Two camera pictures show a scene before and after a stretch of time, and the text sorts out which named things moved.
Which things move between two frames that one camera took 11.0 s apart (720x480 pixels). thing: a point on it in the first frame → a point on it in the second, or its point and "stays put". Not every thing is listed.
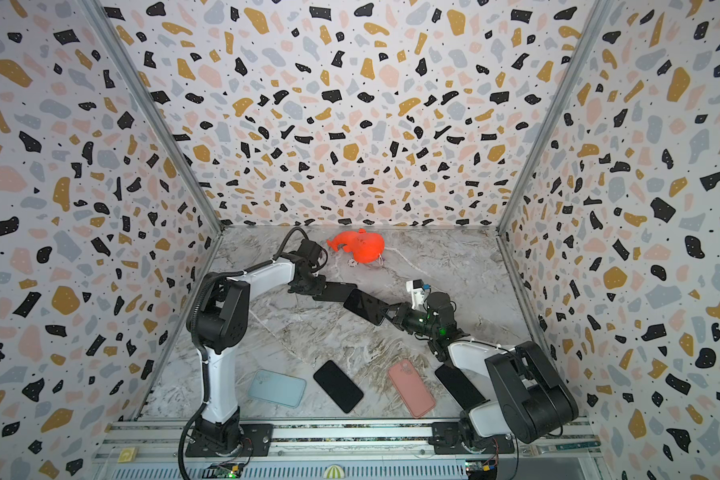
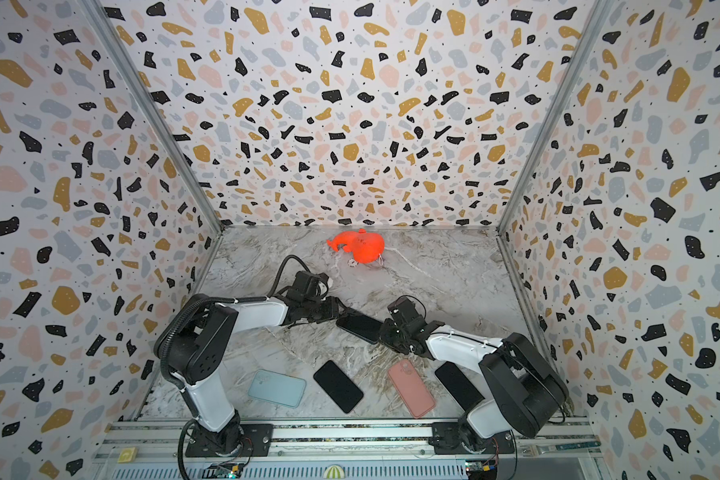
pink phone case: [411, 388] stays put
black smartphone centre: [338, 386] stays put
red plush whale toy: [365, 246] stays put
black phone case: [335, 291] → [361, 326]
